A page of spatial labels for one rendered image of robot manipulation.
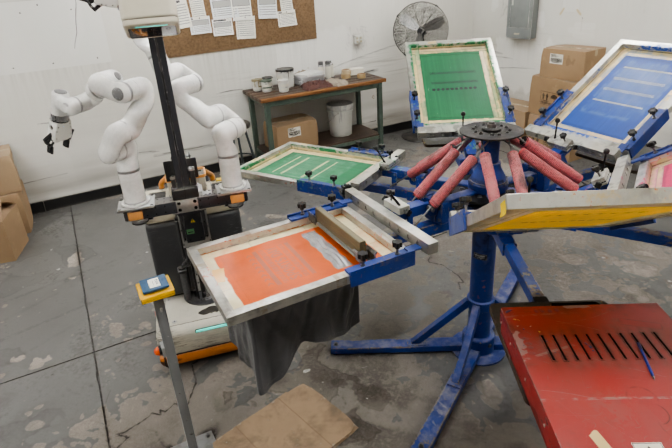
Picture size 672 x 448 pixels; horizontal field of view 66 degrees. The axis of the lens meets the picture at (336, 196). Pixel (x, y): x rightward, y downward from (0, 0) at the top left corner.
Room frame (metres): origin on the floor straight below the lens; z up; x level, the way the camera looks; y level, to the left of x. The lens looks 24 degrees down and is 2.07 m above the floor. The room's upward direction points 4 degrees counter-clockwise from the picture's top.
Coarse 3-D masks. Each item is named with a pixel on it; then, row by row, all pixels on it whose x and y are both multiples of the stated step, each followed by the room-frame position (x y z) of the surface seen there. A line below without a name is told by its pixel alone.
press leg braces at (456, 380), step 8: (456, 304) 2.40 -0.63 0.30; (464, 304) 2.37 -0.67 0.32; (448, 312) 2.39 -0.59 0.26; (456, 312) 2.37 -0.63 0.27; (472, 312) 2.30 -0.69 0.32; (440, 320) 2.38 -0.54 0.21; (448, 320) 2.37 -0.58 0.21; (472, 320) 2.26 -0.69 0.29; (424, 328) 2.42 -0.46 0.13; (432, 328) 2.38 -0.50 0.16; (472, 328) 2.23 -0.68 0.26; (416, 336) 2.40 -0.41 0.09; (424, 336) 2.38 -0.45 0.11; (464, 336) 2.22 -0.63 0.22; (472, 336) 2.21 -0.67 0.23; (408, 344) 2.38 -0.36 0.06; (416, 344) 2.37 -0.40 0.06; (424, 344) 2.37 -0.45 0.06; (464, 344) 2.18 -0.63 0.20; (464, 352) 2.15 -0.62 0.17; (464, 360) 2.12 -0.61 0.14; (456, 368) 2.11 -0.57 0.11; (464, 368) 2.12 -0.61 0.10; (456, 376) 2.08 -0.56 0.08; (464, 376) 2.10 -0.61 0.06; (448, 384) 2.05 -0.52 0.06; (456, 384) 2.05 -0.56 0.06
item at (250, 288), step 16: (304, 256) 1.91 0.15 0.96; (320, 256) 1.90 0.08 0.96; (352, 256) 1.89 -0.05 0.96; (256, 272) 1.81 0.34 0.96; (320, 272) 1.78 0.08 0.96; (336, 272) 1.77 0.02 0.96; (240, 288) 1.70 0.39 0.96; (256, 288) 1.69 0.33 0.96; (272, 288) 1.69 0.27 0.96; (288, 288) 1.68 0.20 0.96
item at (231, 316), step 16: (272, 224) 2.16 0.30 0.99; (288, 224) 2.17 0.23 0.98; (304, 224) 2.20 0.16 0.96; (368, 224) 2.10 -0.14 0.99; (224, 240) 2.04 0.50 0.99; (240, 240) 2.06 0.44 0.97; (384, 240) 1.95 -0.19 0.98; (192, 256) 1.91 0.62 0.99; (208, 272) 1.78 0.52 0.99; (208, 288) 1.68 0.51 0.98; (304, 288) 1.62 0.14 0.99; (320, 288) 1.63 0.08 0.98; (336, 288) 1.66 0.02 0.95; (224, 304) 1.55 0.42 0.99; (256, 304) 1.54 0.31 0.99; (272, 304) 1.54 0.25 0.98; (288, 304) 1.57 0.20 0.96; (224, 320) 1.51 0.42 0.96; (240, 320) 1.49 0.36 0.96
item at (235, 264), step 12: (312, 228) 2.16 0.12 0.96; (276, 240) 2.07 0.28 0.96; (288, 240) 2.06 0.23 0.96; (300, 240) 2.06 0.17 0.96; (240, 252) 1.98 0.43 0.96; (300, 252) 1.95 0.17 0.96; (312, 252) 1.94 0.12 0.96; (228, 264) 1.89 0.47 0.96; (240, 264) 1.88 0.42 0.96; (228, 276) 1.79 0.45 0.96
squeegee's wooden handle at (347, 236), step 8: (320, 208) 2.15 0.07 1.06; (320, 216) 2.12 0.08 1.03; (328, 216) 2.07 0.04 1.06; (328, 224) 2.05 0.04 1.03; (336, 224) 1.99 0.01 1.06; (336, 232) 1.99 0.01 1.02; (344, 232) 1.92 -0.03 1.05; (352, 232) 1.90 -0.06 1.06; (344, 240) 1.93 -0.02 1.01; (352, 240) 1.86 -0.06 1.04; (360, 240) 1.83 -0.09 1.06; (352, 248) 1.87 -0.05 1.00; (360, 248) 1.81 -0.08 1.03
